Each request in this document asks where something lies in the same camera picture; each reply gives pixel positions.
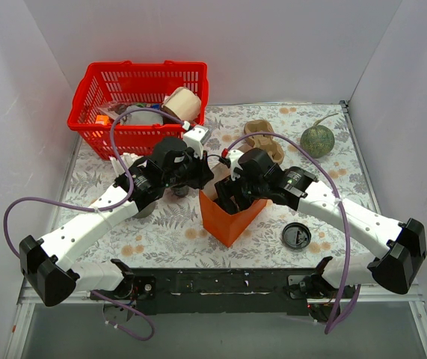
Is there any black printed coffee cup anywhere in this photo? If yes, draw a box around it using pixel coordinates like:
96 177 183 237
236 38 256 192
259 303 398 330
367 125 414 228
171 185 189 198

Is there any orange paper bag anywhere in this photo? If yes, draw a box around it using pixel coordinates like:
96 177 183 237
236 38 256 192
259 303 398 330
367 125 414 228
199 162 267 248

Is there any black coffee cup lid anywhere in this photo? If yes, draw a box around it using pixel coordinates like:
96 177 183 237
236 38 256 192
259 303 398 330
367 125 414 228
281 222 311 251

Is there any red plastic shopping basket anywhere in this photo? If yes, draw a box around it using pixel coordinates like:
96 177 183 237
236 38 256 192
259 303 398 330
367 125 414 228
67 61 209 160

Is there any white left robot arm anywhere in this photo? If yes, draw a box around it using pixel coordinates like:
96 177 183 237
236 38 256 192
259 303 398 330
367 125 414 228
19 126 213 307

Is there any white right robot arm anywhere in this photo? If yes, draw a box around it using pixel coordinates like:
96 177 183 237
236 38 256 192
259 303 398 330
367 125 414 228
216 148 427 298

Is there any brown cardboard cup carrier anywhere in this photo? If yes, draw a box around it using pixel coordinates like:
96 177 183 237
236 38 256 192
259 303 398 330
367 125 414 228
244 120 284 165

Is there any grey wrapped package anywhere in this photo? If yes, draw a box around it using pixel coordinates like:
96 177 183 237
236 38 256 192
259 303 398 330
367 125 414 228
120 105 163 126

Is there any beige paper wrapped roll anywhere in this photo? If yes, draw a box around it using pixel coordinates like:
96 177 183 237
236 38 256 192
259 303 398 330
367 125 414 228
161 87 201 122

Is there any floral table mat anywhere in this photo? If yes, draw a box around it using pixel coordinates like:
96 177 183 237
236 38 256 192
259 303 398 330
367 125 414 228
46 104 381 269

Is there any green netted melon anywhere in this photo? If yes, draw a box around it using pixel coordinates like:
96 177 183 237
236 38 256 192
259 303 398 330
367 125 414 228
300 112 338 159

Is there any orange snack box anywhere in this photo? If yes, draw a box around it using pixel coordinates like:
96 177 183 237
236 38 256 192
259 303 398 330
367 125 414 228
94 114 111 126

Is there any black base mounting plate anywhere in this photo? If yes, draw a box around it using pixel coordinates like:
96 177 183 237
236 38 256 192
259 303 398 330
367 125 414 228
102 268 336 316

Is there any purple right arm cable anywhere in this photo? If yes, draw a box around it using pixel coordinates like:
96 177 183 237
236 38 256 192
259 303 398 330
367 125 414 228
227 131 362 336

